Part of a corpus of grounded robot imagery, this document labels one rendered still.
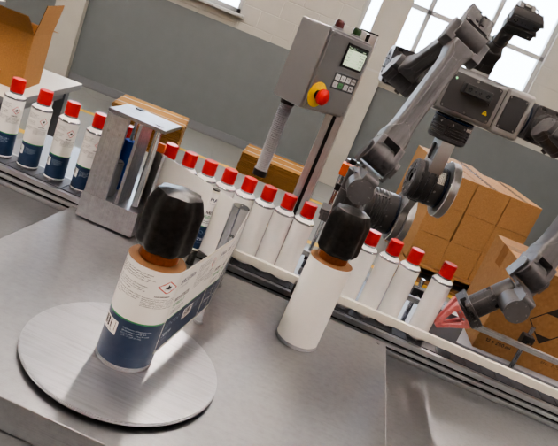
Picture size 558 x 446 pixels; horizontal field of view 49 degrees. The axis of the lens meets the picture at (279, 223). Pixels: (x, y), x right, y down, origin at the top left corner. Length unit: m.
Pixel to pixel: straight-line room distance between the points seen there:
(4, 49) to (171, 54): 4.31
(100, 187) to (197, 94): 5.63
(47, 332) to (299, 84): 0.78
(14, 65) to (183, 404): 2.13
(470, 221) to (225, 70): 3.29
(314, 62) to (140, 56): 5.77
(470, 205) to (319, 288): 3.87
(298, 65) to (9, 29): 1.66
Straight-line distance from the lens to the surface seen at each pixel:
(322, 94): 1.43
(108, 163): 1.42
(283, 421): 1.03
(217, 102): 7.00
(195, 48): 7.00
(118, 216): 1.44
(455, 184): 2.13
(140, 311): 0.92
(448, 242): 5.04
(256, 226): 1.48
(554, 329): 1.82
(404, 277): 1.49
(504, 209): 5.09
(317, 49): 1.44
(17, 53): 2.86
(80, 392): 0.92
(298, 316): 1.21
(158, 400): 0.95
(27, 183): 1.65
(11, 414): 0.91
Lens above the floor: 1.44
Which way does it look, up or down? 17 degrees down
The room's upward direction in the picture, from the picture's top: 22 degrees clockwise
